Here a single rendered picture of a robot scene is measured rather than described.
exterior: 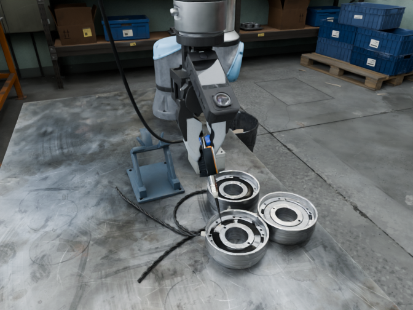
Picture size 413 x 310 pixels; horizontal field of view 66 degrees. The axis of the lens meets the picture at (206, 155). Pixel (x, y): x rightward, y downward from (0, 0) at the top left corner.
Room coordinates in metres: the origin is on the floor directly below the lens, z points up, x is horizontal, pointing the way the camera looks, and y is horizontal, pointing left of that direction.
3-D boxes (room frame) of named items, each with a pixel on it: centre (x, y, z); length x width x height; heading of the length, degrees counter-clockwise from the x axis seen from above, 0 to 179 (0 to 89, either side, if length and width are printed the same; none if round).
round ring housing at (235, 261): (0.39, -0.05, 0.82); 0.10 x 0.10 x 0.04
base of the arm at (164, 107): (0.97, 0.10, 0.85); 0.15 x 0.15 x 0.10
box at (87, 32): (3.78, 1.45, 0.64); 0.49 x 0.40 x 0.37; 115
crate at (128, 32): (3.98, 0.95, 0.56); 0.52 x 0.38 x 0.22; 107
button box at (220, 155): (0.65, 0.00, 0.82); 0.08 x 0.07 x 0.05; 20
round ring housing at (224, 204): (0.51, -0.05, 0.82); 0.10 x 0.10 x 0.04
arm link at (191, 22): (0.49, 0.01, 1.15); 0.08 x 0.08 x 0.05
